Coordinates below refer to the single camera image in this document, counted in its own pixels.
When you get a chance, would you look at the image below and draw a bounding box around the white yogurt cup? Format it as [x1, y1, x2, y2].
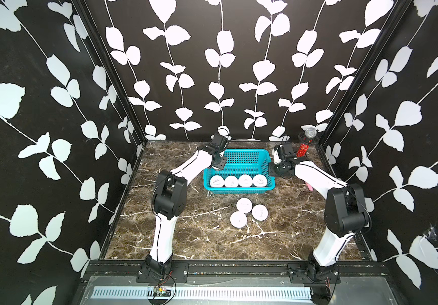
[252, 174, 268, 188]
[236, 198, 253, 214]
[238, 174, 253, 188]
[209, 175, 225, 188]
[224, 175, 239, 188]
[230, 211, 248, 229]
[251, 204, 269, 221]

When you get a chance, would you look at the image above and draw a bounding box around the teal plastic basket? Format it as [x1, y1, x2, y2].
[203, 149, 276, 194]

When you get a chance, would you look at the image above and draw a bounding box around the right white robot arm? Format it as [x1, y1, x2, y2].
[268, 143, 371, 282]

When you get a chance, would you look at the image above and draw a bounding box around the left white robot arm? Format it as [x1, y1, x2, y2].
[145, 133, 229, 279]

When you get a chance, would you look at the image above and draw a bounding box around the pink and red tube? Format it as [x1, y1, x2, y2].
[296, 144, 314, 191]

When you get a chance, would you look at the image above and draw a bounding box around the small black tripod lamp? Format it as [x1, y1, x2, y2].
[298, 127, 319, 146]

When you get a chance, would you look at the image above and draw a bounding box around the small circuit board with wires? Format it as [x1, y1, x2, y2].
[148, 287, 173, 299]

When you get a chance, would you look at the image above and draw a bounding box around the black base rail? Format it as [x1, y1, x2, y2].
[83, 260, 389, 286]

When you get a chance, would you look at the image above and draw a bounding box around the white perforated cable duct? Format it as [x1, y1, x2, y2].
[90, 286, 312, 302]

